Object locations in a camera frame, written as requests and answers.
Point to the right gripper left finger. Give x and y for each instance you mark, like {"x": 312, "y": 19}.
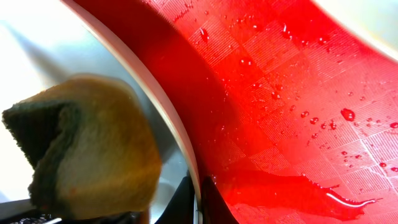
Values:
{"x": 180, "y": 209}

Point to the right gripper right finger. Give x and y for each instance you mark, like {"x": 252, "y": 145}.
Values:
{"x": 214, "y": 208}

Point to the green scouring sponge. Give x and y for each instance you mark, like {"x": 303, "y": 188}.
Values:
{"x": 91, "y": 148}

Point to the light blue plate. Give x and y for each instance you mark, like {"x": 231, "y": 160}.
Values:
{"x": 44, "y": 43}
{"x": 372, "y": 21}

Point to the red plastic tray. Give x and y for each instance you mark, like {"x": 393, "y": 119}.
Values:
{"x": 293, "y": 117}

